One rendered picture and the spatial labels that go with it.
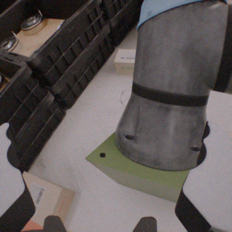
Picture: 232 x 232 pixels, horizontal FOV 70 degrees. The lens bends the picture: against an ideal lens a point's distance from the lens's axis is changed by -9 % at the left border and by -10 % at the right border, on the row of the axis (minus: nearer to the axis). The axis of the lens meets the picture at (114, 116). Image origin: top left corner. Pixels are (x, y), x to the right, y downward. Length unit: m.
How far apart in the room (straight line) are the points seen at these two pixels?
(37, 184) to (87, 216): 0.14
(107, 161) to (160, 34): 0.17
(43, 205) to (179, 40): 0.41
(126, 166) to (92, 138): 0.29
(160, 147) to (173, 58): 0.11
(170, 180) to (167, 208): 0.22
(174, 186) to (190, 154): 0.05
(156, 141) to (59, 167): 0.35
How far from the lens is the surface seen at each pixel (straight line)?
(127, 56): 0.59
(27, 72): 0.44
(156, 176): 0.24
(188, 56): 0.22
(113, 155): 0.26
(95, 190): 0.48
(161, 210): 0.45
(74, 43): 0.53
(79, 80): 0.59
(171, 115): 0.23
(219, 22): 0.23
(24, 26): 0.80
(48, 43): 0.46
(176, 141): 0.24
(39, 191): 0.46
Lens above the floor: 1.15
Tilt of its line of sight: 58 degrees down
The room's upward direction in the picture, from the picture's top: 24 degrees counter-clockwise
